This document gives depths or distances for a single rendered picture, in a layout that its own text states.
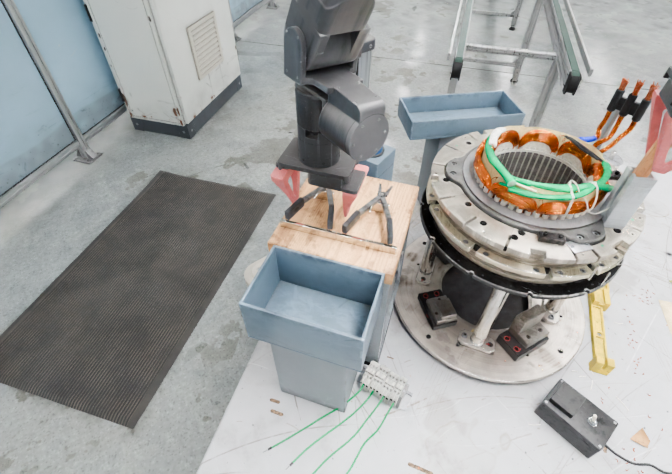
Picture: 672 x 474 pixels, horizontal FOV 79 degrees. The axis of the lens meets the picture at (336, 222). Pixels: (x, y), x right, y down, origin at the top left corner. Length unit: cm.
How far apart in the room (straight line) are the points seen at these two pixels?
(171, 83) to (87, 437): 188
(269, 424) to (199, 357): 103
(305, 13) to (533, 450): 72
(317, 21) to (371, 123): 11
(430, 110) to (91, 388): 153
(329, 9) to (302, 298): 40
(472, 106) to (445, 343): 54
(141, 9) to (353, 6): 223
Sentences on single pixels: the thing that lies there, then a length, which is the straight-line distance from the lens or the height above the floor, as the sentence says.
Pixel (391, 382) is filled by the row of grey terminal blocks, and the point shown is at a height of 82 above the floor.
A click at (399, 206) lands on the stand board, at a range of 66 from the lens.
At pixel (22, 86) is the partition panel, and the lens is 271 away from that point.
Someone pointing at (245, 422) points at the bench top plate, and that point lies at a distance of 78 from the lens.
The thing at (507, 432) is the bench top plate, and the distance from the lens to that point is 82.
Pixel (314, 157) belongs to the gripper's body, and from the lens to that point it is 53.
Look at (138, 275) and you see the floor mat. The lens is 210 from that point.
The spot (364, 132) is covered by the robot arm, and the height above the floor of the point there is 127.
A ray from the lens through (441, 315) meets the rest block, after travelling 82.
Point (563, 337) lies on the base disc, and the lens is 92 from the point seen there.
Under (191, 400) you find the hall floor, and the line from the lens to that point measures 170.
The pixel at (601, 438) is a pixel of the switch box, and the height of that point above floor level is 83.
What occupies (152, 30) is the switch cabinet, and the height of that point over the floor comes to 69.
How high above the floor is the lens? 151
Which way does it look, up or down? 45 degrees down
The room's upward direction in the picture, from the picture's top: straight up
